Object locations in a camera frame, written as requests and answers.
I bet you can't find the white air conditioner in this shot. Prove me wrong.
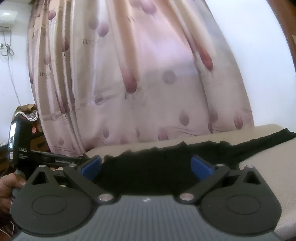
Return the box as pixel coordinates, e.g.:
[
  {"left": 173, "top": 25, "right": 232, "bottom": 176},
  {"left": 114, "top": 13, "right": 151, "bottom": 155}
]
[{"left": 0, "top": 19, "right": 17, "bottom": 30}]

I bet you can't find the brown patterned cloth pile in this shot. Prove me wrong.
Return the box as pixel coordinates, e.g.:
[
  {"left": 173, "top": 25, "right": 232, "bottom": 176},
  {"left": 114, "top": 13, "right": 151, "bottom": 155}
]
[{"left": 13, "top": 104, "right": 41, "bottom": 135}]

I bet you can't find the pink leaf-patterned bedsheet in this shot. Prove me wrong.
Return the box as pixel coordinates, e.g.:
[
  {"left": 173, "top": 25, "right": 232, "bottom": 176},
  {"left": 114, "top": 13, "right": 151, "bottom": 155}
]
[{"left": 26, "top": 0, "right": 256, "bottom": 157}]

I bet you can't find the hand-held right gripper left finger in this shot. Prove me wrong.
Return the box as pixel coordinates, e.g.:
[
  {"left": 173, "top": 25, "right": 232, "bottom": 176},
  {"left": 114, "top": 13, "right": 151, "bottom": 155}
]
[{"left": 31, "top": 156, "right": 115, "bottom": 204}]

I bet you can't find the brown wooden door frame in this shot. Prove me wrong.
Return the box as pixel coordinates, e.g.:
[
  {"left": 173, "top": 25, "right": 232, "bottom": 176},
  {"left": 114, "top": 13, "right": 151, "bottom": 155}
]
[{"left": 267, "top": 0, "right": 296, "bottom": 71}]

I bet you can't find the small black garment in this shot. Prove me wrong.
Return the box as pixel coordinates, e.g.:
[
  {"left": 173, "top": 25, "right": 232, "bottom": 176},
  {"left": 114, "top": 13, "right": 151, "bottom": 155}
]
[{"left": 96, "top": 129, "right": 296, "bottom": 195}]

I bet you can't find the hanging wall cable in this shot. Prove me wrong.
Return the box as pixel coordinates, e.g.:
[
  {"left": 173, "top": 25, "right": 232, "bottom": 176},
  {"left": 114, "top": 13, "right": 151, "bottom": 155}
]
[{"left": 0, "top": 29, "right": 22, "bottom": 105}]

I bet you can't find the person's left hand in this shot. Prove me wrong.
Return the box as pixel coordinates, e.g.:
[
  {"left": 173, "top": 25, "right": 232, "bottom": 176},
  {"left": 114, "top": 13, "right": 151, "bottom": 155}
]
[{"left": 0, "top": 172, "right": 26, "bottom": 210}]

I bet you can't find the beige woven cushion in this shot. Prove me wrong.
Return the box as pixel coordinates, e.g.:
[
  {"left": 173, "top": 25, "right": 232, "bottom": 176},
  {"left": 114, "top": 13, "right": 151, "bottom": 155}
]
[{"left": 84, "top": 123, "right": 296, "bottom": 234}]

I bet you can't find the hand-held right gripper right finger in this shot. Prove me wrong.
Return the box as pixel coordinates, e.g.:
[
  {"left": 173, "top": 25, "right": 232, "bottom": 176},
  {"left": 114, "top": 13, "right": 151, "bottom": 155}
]
[{"left": 178, "top": 156, "right": 263, "bottom": 204}]

